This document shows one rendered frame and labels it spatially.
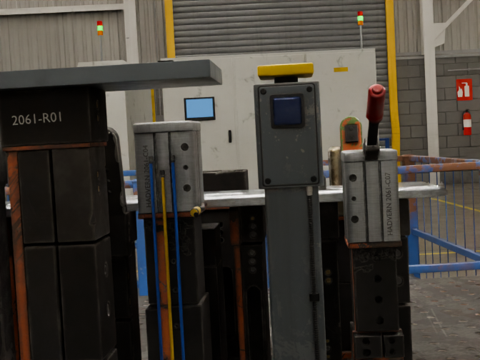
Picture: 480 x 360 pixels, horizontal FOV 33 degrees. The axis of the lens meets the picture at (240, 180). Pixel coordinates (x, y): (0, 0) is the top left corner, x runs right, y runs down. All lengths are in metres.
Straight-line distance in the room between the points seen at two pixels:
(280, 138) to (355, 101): 8.41
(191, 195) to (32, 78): 0.27
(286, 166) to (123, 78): 0.19
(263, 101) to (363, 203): 0.23
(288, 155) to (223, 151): 8.24
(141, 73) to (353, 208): 0.34
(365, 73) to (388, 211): 8.30
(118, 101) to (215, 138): 1.14
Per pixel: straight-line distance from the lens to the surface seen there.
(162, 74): 0.84
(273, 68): 0.87
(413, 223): 4.33
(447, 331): 1.61
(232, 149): 9.10
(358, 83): 9.29
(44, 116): 0.90
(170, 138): 1.04
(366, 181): 1.03
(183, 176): 1.03
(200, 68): 0.84
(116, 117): 9.11
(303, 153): 0.87
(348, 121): 1.37
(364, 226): 1.04
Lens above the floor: 1.09
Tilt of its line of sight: 3 degrees down
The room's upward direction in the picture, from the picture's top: 3 degrees counter-clockwise
